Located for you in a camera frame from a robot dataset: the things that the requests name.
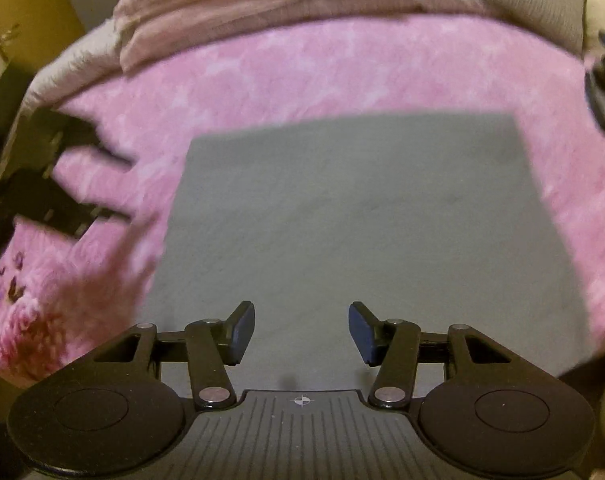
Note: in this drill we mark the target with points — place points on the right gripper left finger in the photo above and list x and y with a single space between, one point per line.
211 347

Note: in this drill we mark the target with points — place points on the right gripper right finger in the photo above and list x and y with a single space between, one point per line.
392 346

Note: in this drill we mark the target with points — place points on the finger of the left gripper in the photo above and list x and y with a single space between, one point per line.
77 135
67 209

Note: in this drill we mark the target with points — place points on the grey sweater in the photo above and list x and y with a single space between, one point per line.
433 218

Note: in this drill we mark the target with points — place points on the striped white duvet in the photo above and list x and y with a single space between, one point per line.
92 58

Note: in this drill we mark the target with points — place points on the pink rose bed blanket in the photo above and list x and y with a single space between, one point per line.
59 299

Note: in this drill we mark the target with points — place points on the white wardrobe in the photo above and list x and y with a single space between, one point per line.
27 15

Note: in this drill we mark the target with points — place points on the pink quilt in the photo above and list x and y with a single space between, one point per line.
262 5

